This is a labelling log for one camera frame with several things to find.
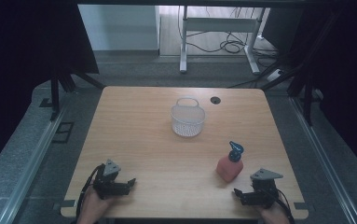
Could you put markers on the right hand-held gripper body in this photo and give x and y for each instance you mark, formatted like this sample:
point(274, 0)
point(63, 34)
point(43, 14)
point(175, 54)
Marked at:
point(264, 189)

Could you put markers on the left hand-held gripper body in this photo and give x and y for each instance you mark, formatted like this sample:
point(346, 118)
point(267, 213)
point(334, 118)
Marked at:
point(108, 184)

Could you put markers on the red bottle with blue pump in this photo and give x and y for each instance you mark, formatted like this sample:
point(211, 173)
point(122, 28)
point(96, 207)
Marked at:
point(230, 166)

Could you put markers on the white plastic basket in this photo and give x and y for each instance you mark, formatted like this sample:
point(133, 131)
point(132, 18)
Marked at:
point(188, 119)

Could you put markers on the person's right hand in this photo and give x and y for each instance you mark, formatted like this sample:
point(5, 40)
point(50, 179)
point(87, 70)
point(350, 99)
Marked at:
point(274, 215)

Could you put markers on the person's left hand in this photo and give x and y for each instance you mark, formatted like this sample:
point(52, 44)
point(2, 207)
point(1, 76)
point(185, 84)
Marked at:
point(93, 207)

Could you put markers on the black metal stand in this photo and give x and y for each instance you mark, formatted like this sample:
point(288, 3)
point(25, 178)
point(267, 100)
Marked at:
point(303, 90)
point(61, 84)

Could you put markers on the white power strip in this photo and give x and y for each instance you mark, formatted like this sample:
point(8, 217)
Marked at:
point(274, 75)

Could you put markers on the black curtain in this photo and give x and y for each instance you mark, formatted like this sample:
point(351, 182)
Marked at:
point(337, 62)
point(27, 62)

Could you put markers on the white cabinet panel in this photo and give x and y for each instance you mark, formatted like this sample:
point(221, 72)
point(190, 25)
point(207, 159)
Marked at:
point(118, 27)

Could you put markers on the aluminium rail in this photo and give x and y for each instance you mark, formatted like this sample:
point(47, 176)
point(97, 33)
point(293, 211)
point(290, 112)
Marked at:
point(30, 168)
point(322, 158)

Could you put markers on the white metal desk frame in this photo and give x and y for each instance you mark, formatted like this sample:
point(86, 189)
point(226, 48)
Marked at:
point(218, 25)

